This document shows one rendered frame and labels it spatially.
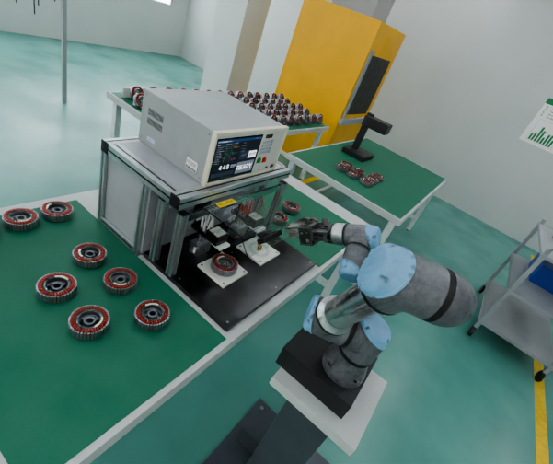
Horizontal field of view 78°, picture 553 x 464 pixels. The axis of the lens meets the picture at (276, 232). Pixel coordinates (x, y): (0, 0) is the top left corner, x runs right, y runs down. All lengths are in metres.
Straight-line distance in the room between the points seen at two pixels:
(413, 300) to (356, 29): 4.36
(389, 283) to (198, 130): 0.84
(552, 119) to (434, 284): 5.63
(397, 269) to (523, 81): 5.69
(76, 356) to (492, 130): 5.96
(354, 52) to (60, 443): 4.56
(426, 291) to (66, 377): 0.92
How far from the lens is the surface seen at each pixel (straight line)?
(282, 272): 1.56
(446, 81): 6.36
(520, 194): 6.38
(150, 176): 1.26
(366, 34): 4.80
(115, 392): 1.11
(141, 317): 1.21
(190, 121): 1.27
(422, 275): 0.70
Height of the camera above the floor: 1.71
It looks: 32 degrees down
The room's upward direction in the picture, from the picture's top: 22 degrees clockwise
